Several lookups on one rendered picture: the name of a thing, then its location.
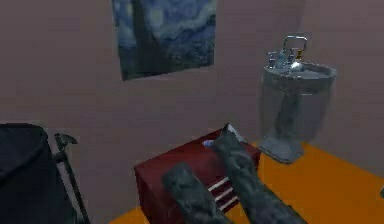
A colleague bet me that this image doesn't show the blue swirly framed painting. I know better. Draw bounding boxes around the blue swirly framed painting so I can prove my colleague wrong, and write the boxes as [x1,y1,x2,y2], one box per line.
[111,0,218,82]

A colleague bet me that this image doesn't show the dark grey long shape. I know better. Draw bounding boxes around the dark grey long shape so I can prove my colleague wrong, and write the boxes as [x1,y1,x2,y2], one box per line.
[212,122,308,224]
[161,162,234,224]

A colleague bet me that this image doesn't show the silver sink tap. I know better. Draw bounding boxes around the silver sink tap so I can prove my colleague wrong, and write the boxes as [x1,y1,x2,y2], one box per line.
[281,34,309,62]

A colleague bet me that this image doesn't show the grey pedestal sink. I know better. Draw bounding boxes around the grey pedestal sink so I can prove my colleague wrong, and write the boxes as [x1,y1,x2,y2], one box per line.
[258,59,338,165]

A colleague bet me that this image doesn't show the black rod with hooked top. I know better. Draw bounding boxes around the black rod with hooked top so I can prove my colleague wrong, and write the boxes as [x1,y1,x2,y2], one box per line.
[53,132,92,224]

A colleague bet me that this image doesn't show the dark red chest of drawers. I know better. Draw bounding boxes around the dark red chest of drawers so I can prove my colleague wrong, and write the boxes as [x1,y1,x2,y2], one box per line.
[134,128,263,224]

